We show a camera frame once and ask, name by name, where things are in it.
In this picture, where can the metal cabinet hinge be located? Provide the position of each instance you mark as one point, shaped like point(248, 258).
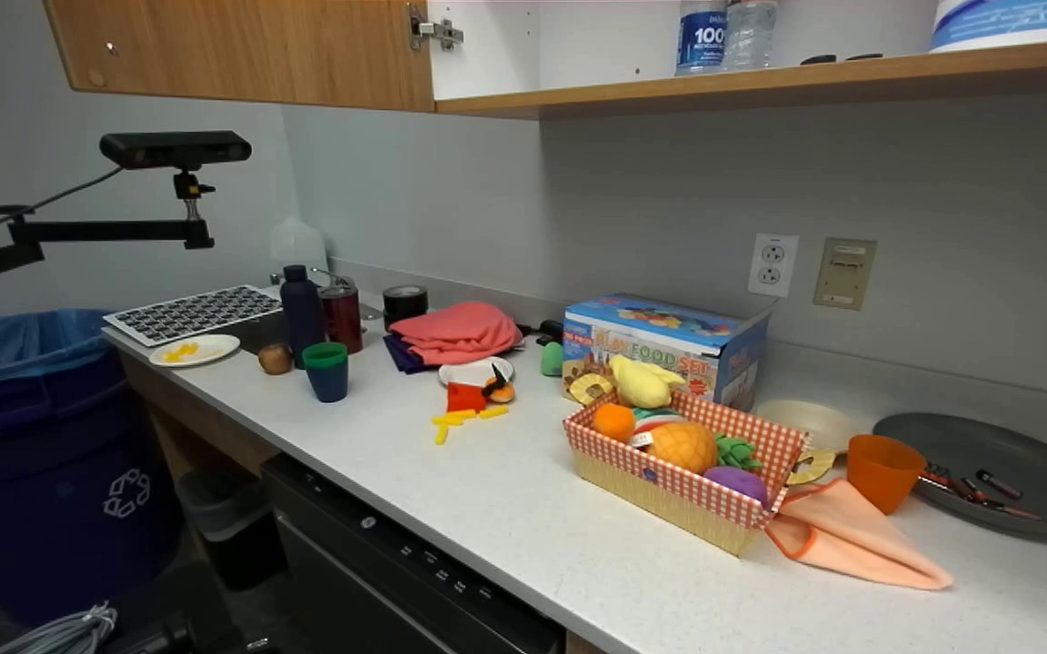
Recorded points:
point(438, 34)

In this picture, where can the wooden base cabinet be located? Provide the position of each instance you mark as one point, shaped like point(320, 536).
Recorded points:
point(201, 423)

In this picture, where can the green round toy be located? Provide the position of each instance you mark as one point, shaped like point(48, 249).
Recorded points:
point(550, 360)

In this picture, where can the pink cloth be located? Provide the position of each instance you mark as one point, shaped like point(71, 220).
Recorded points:
point(454, 331)

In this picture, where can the orange toy food piece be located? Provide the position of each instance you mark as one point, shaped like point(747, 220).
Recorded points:
point(501, 395)

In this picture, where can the white round plate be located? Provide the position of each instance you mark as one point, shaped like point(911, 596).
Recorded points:
point(465, 369)

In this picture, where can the yellow toy fry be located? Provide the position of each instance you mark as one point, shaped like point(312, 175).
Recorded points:
point(452, 426)
point(488, 412)

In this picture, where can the black can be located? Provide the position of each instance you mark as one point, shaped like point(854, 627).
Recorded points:
point(403, 304)

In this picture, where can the dark blue cloth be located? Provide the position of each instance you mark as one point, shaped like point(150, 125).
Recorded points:
point(402, 354)

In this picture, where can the toy orange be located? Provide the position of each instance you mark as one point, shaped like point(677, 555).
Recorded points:
point(610, 423)

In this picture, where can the yellow toy banana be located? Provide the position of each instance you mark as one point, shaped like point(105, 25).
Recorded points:
point(639, 383)

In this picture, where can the blue toy food box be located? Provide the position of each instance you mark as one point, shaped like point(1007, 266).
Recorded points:
point(671, 323)

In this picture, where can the dark red jar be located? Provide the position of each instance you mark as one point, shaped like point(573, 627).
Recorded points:
point(341, 318)

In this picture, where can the blue cup green lid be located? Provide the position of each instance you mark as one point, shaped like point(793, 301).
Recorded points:
point(327, 381)

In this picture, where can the dark blue bottle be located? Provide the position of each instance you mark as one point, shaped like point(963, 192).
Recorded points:
point(301, 315)

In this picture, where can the clear plastic jug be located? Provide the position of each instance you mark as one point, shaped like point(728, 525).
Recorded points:
point(294, 249)

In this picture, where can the green toy vegetable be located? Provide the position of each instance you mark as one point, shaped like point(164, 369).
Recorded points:
point(734, 452)

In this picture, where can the brown toy potato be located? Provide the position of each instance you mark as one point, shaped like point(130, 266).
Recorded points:
point(275, 360)

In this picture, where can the purple toy fruit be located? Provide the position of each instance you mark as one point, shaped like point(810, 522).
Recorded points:
point(734, 480)

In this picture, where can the black GE dishwasher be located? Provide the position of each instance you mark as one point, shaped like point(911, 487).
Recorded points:
point(353, 582)

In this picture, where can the beige bowl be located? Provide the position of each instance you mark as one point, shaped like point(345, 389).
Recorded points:
point(819, 423)

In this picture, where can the small white plate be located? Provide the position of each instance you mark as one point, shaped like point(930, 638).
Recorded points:
point(217, 352)

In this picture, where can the yellow toy slice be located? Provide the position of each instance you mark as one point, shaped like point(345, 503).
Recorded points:
point(815, 466)

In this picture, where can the white grid tray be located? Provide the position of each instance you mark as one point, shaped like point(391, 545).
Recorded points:
point(191, 315)

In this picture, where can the blue white wipes canister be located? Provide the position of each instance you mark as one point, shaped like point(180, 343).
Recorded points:
point(702, 39)

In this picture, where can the yellow toy food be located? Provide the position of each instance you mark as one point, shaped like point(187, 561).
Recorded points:
point(183, 354)

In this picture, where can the small black waste bin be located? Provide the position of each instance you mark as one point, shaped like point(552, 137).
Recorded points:
point(233, 532)

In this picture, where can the clear plastic bottle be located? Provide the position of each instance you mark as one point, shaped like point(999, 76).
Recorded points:
point(750, 31)

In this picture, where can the orange plastic cup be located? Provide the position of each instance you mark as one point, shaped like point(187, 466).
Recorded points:
point(884, 475)

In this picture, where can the salmon cloth napkin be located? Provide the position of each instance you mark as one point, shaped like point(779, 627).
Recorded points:
point(850, 545)

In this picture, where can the black marker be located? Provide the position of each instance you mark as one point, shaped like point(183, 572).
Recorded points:
point(837, 57)

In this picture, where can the brown toy sticks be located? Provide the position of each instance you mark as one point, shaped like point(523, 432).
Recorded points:
point(971, 487)

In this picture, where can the blue recycling bin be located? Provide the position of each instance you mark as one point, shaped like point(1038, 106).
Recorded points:
point(52, 486)

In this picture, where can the grey round plate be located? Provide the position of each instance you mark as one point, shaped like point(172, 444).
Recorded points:
point(1033, 466)

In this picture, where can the grey plastic bag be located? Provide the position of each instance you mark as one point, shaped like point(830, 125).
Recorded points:
point(64, 633)

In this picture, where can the white tub blue label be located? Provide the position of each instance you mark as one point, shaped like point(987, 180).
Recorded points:
point(1015, 20)

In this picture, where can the white wall outlet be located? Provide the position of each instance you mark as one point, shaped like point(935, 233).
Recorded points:
point(772, 262)

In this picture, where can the beige switch plate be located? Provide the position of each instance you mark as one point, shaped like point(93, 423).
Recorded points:
point(843, 273)

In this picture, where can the black stereo camera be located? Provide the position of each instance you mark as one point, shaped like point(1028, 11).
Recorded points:
point(172, 149)

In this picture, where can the black camera boom stand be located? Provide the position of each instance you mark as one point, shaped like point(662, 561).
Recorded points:
point(98, 232)

